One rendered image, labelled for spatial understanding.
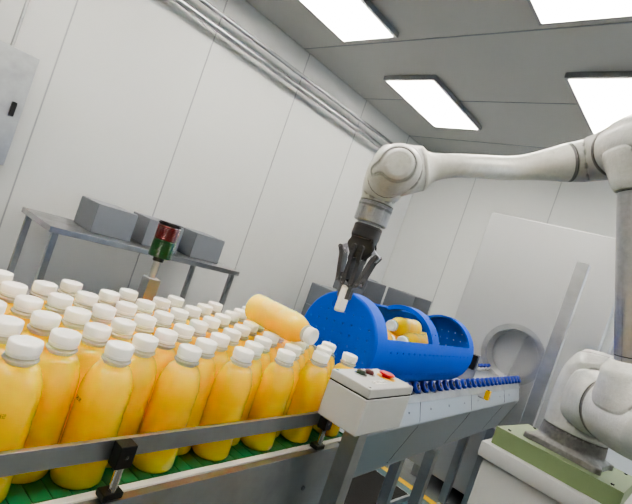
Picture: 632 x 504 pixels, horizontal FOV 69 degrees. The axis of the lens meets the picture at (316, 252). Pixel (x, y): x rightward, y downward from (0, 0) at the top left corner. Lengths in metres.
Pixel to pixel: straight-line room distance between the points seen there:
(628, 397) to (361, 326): 0.65
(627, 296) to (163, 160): 4.05
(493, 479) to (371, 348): 0.44
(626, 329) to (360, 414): 0.61
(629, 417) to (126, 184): 4.07
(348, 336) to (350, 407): 0.44
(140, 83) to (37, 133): 0.95
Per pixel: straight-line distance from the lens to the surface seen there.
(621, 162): 1.20
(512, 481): 1.35
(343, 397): 0.97
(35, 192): 4.29
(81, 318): 0.83
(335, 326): 1.40
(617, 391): 1.19
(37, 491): 0.78
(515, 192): 6.88
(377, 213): 1.16
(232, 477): 0.93
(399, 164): 0.98
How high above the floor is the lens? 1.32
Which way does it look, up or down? level
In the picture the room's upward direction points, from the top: 19 degrees clockwise
